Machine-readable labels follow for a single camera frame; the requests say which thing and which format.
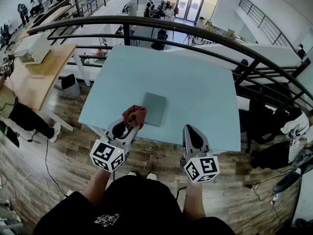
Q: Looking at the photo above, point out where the person's right forearm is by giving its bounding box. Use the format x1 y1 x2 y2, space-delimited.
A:
182 179 206 221

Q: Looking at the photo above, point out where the white floor cable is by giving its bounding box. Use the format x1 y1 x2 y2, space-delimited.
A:
0 153 61 204

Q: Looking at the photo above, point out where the grey bin with black bag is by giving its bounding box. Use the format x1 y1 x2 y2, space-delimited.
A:
61 73 81 98

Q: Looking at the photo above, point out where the black floor cable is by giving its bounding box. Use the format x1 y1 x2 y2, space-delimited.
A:
45 137 68 198

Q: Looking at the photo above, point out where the long wooden desk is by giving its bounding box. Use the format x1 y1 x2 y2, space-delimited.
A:
18 5 71 40

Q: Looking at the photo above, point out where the white box appliance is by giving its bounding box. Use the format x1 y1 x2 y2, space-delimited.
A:
14 33 53 65

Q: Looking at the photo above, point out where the black metal railing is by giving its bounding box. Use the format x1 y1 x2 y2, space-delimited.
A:
47 0 137 19
238 0 301 56
25 15 313 112

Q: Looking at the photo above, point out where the person's left forearm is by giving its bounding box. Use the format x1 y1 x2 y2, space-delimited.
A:
82 166 111 207

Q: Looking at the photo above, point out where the glass entrance door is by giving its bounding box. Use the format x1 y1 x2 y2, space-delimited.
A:
163 0 220 22

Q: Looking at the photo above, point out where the red-brown cloth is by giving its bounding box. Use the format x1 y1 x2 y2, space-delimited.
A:
122 105 148 129

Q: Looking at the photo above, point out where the black garment on chair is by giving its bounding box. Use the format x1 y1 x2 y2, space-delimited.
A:
241 89 301 154

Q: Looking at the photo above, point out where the white garment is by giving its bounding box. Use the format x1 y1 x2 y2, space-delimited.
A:
280 113 310 141

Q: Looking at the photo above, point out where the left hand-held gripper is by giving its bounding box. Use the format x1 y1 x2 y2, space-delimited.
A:
89 118 145 173

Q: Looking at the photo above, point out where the person's black t-shirt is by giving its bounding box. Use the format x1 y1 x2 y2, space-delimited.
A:
33 174 235 235

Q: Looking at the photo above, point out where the black office chair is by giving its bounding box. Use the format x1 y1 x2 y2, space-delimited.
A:
151 29 169 51

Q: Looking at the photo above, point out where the grey-green pad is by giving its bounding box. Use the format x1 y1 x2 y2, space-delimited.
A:
142 92 167 128

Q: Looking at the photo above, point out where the wooden table with white legs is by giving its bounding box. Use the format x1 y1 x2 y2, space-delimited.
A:
4 44 78 132

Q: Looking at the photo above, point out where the black bag on floor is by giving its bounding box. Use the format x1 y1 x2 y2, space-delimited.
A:
250 141 294 170

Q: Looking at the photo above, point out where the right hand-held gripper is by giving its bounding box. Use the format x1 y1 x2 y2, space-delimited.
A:
182 124 220 184

